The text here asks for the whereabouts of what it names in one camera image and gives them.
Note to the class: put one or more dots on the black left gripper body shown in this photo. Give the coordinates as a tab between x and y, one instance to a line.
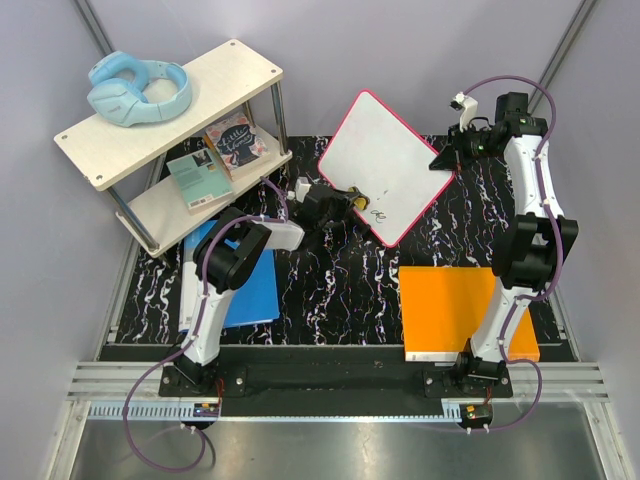
338	207

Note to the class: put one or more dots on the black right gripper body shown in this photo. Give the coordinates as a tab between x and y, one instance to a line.
465	145

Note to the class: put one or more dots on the yellow whiteboard eraser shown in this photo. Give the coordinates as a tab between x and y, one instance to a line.
358	199

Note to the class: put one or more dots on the pink framed whiteboard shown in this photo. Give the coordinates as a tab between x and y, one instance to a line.
376	151

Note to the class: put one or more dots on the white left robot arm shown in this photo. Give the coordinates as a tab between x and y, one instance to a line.
225	254

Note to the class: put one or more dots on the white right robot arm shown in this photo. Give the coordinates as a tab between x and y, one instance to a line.
527	257

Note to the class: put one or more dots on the Little Women book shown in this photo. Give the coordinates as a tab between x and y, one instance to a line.
237	144

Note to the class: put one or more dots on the blue folder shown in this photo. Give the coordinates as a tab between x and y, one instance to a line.
256	302

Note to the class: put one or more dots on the teal paperback book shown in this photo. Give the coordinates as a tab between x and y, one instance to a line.
202	179

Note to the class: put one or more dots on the orange book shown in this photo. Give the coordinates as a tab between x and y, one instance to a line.
445	308

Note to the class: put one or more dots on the white two-tier shelf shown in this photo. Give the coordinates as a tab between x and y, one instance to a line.
223	79

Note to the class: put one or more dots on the light blue headphones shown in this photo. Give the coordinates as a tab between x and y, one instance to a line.
118	82

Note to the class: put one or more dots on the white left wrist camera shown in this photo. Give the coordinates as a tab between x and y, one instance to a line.
301	188

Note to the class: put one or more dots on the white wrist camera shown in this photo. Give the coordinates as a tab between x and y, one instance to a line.
466	106
301	188

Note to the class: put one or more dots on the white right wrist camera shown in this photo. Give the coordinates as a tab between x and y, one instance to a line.
466	106

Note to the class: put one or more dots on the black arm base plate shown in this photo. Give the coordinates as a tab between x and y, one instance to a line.
241	379

